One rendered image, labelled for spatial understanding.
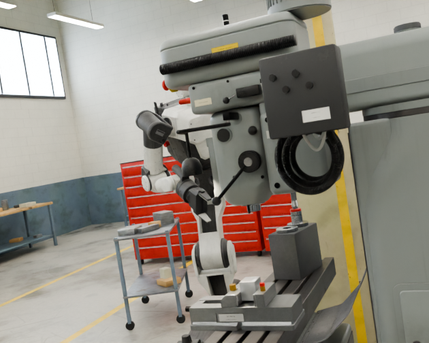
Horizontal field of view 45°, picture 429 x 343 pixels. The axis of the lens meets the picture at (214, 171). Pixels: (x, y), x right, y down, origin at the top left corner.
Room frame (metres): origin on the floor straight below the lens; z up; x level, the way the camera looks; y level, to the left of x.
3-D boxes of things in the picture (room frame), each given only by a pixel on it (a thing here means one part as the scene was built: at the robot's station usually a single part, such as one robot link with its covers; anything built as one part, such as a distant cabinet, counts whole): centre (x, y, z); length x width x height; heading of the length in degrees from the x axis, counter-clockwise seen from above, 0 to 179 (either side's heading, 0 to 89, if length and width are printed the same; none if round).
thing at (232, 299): (1.67, -0.01, 1.03); 0.12 x 0.06 x 0.04; 156
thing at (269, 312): (1.66, -0.03, 1.00); 0.35 x 0.15 x 0.11; 66
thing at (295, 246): (2.15, -0.29, 1.04); 0.22 x 0.12 x 0.20; 145
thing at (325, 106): (1.35, -0.26, 1.62); 0.20 x 0.09 x 0.21; 67
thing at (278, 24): (1.77, -0.13, 1.81); 0.47 x 0.26 x 0.16; 67
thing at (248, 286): (1.65, -0.06, 1.05); 0.06 x 0.05 x 0.06; 156
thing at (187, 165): (1.80, 0.08, 1.46); 0.07 x 0.07 x 0.06
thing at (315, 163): (1.70, -0.29, 1.47); 0.24 x 0.19 x 0.26; 157
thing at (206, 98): (1.76, -0.15, 1.68); 0.34 x 0.24 x 0.10; 67
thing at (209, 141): (1.82, -0.01, 1.45); 0.04 x 0.04 x 0.21; 67
